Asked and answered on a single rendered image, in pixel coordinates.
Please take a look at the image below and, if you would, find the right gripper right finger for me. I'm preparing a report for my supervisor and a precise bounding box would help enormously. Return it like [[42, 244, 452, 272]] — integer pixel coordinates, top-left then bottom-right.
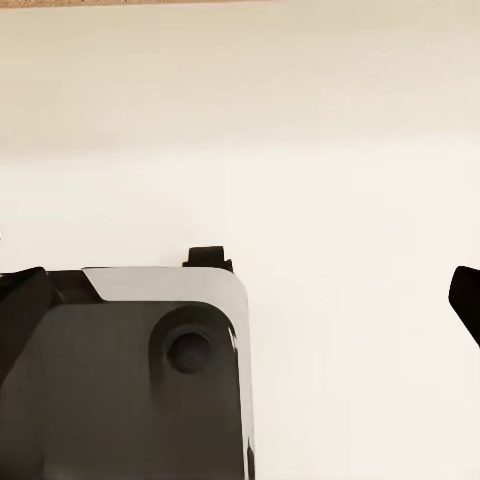
[[448, 266, 480, 347]]

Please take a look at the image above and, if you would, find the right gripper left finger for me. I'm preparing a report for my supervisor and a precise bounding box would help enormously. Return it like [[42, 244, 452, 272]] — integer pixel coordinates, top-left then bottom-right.
[[0, 266, 52, 386]]

